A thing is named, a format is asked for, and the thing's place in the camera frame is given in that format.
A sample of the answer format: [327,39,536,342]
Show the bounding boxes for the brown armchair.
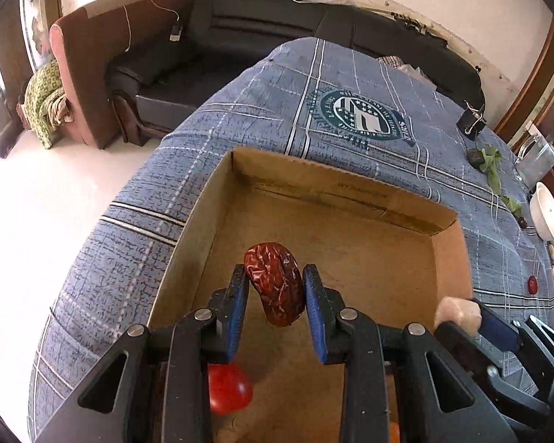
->
[49,0,195,148]

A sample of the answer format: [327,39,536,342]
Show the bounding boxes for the green leaves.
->
[482,145,524,222]

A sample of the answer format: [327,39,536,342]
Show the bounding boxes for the white bowl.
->
[529,182,554,243]

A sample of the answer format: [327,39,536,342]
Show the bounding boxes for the black spool device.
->
[457,100,488,139]

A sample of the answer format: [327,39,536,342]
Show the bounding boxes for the black sofa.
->
[104,0,485,137]

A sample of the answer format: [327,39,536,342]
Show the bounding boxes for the cardboard box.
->
[145,148,474,443]

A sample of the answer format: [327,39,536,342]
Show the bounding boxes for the white charger cable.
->
[120,0,183,54]

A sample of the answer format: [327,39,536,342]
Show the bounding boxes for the pale pink chunk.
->
[435,296,483,333]

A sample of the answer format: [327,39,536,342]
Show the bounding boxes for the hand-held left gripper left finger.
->
[34,263,251,443]

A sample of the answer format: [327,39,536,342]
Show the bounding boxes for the wrinkled red date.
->
[244,241,304,328]

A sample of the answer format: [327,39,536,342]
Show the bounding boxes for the clear plastic container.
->
[512,134,554,192]

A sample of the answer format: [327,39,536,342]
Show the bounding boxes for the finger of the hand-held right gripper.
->
[435,320,551,423]
[472,299,554,381]

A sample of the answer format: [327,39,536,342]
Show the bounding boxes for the green patterned cushion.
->
[16,61,75,148]

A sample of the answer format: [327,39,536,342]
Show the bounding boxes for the red tomato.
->
[208,364,254,415]

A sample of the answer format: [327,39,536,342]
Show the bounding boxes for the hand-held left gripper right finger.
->
[301,264,520,443]

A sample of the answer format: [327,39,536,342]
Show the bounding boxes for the wooden cabinet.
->
[494,16,554,148]

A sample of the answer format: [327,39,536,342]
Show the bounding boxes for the wall poster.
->
[18,0,47,70]

